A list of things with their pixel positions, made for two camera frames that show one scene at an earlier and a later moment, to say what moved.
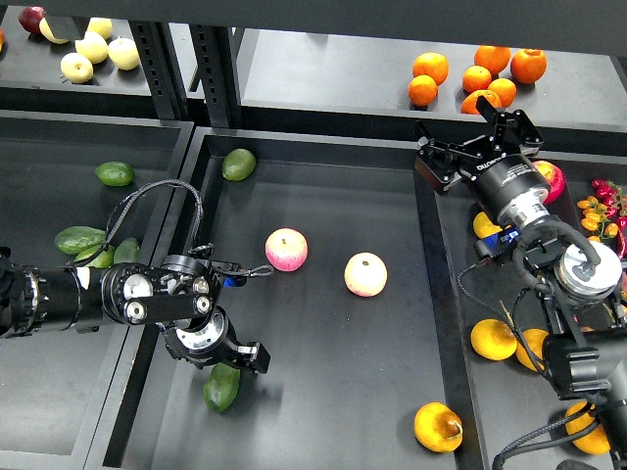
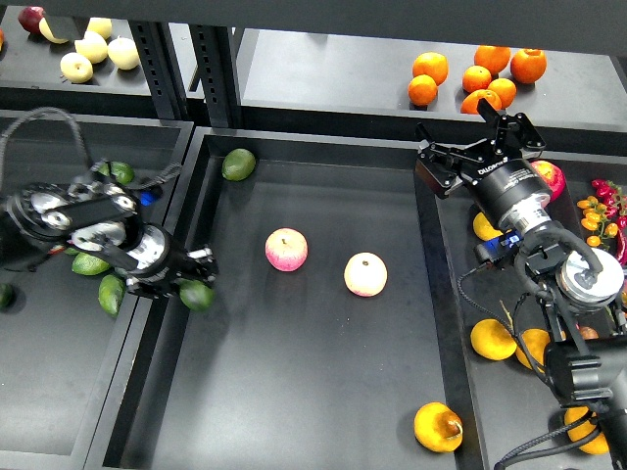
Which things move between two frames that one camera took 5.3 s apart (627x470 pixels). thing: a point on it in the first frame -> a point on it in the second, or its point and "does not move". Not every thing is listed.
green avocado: (221, 387) -> (195, 295)
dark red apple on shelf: (29, 18) does not move
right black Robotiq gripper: (510, 184) does not move
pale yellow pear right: (123, 53) does not move
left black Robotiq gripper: (212, 340) -> (160, 266)
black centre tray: (359, 317) does not move
